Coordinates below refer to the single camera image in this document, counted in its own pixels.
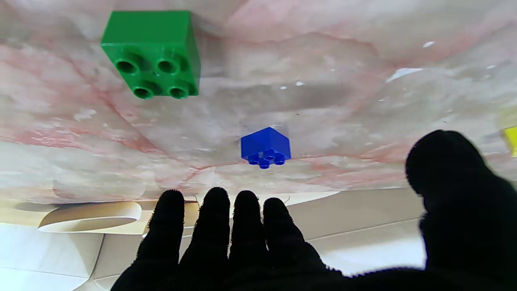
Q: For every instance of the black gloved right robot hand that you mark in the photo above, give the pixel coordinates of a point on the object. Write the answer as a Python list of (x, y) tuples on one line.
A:
[(464, 226)]

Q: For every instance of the blue toy brick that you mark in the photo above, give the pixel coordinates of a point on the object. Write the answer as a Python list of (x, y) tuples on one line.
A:
[(264, 143)]

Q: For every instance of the yellow toy brick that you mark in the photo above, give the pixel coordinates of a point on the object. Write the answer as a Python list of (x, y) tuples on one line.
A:
[(511, 139)]

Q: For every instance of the green toy brick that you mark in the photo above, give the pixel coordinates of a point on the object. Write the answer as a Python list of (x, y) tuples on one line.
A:
[(149, 40)]

